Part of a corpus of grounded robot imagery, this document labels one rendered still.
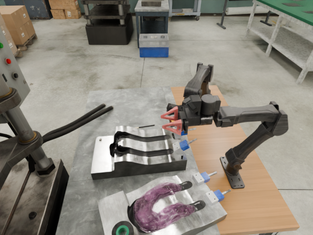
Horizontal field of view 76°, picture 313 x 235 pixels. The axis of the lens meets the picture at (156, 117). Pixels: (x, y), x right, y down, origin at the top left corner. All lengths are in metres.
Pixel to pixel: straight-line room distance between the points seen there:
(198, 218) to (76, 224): 0.54
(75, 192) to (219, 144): 0.86
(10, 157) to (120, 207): 0.53
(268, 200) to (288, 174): 1.31
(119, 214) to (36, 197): 0.49
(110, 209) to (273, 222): 0.72
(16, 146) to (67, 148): 1.42
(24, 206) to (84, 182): 0.28
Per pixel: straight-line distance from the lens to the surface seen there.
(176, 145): 1.08
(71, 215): 1.09
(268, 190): 1.22
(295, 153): 2.73
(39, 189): 1.25
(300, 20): 4.21
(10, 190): 1.32
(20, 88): 1.35
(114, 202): 0.94
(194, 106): 0.77
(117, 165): 1.05
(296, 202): 2.31
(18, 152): 1.10
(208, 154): 1.25
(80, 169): 1.21
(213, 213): 0.99
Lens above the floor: 1.73
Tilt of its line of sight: 40 degrees down
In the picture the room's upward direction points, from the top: straight up
